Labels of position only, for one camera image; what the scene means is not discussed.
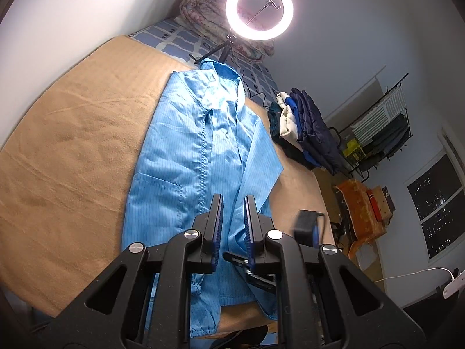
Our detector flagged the dark hanging clothes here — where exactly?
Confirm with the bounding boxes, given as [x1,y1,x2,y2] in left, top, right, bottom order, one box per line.
[363,114,407,164]

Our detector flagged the rolled floral quilt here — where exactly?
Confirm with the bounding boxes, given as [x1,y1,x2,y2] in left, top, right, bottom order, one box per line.
[179,0,275,59]

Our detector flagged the dark window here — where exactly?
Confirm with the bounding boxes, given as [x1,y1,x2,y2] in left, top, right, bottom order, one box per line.
[407,149,465,260]

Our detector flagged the black clothes rack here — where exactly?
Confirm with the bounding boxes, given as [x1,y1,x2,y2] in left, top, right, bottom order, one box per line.
[327,73,409,182]

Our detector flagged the royal blue folded garment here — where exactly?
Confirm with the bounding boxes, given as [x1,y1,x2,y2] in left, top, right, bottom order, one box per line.
[285,96,316,170]

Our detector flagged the cream folded garment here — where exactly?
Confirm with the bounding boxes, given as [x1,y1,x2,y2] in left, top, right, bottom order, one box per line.
[276,92,304,142]

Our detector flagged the black floor gadget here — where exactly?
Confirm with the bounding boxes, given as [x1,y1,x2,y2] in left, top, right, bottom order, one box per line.
[329,211,355,244]

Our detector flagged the phone holder clamp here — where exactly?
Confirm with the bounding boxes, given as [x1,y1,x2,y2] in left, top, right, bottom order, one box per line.
[247,0,282,26]

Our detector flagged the black ring light cable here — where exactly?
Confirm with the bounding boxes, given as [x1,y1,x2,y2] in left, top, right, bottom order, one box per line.
[236,67,277,110]

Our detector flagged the white power strip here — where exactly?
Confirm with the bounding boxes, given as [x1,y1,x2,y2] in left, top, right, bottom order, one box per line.
[442,271,465,296]

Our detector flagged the red box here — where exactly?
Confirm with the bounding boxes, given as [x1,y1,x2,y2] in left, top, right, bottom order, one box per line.
[366,188,385,222]

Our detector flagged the navy folded jacket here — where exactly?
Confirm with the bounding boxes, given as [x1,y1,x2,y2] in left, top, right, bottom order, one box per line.
[291,88,344,175]

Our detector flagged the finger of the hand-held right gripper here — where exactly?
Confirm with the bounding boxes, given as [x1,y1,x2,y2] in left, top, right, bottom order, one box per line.
[222,251,278,293]
[294,209,326,250]

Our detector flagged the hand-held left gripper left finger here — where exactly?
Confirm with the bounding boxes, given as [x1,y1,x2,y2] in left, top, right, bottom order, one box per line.
[47,193,225,349]

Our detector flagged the yellow box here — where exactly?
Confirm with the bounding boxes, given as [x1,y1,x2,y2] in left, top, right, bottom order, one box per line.
[341,139,366,164]

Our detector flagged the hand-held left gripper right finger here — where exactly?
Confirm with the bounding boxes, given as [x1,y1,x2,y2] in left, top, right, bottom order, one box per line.
[243,195,425,349]

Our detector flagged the dark folded garment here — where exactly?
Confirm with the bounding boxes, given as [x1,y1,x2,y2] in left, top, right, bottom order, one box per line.
[268,102,315,170]

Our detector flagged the striped towel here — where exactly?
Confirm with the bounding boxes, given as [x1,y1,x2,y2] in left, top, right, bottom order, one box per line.
[350,83,405,142]

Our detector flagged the blue white patterned sheet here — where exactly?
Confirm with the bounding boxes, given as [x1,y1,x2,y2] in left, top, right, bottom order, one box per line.
[129,18,280,108]

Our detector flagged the light blue work jacket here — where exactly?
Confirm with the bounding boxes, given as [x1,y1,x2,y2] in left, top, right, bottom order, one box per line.
[123,59,285,339]

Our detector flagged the tan patterned box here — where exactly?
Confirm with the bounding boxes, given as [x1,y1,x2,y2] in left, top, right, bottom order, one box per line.
[378,185,396,219]

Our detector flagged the orange cloth covered table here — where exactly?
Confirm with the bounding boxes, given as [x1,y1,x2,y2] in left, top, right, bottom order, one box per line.
[334,179,396,259]

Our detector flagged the grey paper bag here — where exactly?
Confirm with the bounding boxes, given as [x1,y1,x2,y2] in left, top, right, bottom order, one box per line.
[354,247,380,273]

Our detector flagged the black mini tripod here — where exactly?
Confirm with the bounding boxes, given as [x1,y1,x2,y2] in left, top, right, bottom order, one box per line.
[194,34,233,67]

